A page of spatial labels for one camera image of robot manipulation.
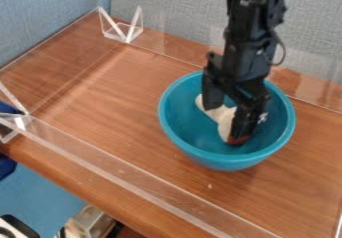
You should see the blue cloth object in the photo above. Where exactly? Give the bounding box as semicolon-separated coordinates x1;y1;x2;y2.
0;100;23;181

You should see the metal frame under table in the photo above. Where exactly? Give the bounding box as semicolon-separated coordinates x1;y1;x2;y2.
55;205;117;238

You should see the clear acrylic barrier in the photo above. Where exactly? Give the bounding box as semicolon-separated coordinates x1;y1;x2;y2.
0;82;281;238
133;30;342;114

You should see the black and white object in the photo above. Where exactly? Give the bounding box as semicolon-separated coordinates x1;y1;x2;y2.
0;215;40;238

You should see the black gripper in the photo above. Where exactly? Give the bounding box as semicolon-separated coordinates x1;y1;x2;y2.
202;40;277;145

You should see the clear acrylic corner bracket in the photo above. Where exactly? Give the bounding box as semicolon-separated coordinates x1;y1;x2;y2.
98;6;145;44

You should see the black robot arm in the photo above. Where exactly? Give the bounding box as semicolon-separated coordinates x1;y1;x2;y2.
197;0;286;145

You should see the black cable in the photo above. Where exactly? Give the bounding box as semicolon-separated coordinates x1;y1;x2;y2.
265;31;288;67

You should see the clear acrylic front barrier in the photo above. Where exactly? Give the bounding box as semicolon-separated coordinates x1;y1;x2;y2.
0;82;281;238

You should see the brown and white mushroom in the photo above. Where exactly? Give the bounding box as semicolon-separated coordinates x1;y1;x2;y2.
195;95;250;145

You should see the blue plastic bowl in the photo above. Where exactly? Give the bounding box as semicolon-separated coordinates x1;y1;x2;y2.
158;71;297;171

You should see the clear acrylic back barrier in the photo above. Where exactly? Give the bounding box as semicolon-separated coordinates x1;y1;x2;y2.
133;30;342;114

